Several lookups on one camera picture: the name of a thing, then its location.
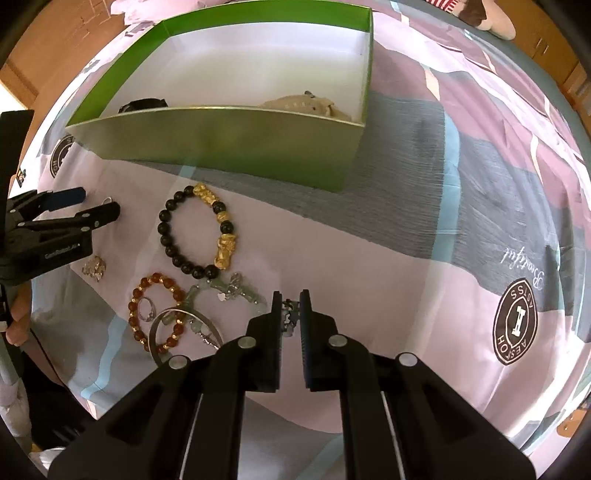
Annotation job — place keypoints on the printed bed sheet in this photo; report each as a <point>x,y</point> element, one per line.
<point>415,300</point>

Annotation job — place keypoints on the striped plush toy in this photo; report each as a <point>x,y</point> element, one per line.
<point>489,18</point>

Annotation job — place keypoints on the small silver hoop earring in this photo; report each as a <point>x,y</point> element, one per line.
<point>109,200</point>

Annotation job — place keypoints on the black watch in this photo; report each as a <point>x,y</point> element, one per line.
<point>141,105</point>

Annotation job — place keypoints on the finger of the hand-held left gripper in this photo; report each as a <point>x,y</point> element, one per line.
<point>104,213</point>
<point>69,196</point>

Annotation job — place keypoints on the person's left hand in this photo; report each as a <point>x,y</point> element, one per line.
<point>19,321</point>

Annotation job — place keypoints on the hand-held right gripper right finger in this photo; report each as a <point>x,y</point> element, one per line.
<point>305,323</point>

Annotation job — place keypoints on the wooden wardrobe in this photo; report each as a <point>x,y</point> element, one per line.
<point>554,50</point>

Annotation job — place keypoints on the pink pillow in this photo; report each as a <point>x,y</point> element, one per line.
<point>161,7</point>

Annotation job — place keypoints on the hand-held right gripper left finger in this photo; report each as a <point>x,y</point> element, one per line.
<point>276,323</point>

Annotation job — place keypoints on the green cardboard box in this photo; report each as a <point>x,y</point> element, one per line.
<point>231,143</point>

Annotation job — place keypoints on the silver bangle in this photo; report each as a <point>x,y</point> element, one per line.
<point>198,314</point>

